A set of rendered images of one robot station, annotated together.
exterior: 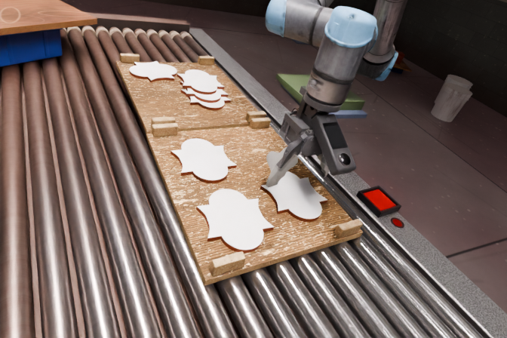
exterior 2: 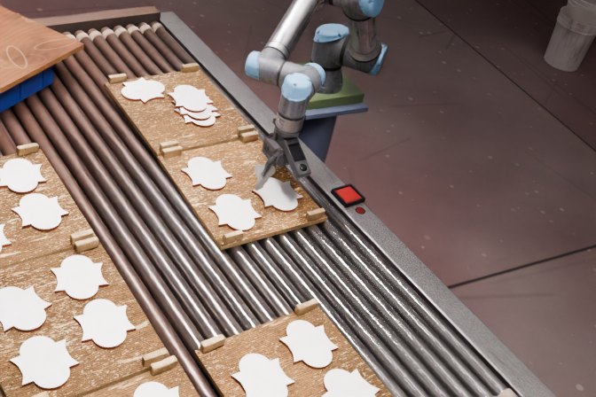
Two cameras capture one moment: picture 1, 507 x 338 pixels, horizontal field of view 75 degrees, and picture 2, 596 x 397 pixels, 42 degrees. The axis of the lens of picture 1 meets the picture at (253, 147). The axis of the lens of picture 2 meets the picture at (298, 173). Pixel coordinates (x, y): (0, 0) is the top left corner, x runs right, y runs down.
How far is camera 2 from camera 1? 154 cm
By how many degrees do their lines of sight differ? 5
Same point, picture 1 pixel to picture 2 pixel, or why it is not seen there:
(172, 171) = (185, 184)
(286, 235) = (270, 221)
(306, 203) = (286, 199)
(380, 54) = (365, 53)
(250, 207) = (245, 205)
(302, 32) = (271, 80)
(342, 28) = (290, 91)
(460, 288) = (393, 248)
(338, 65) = (291, 111)
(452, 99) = (571, 35)
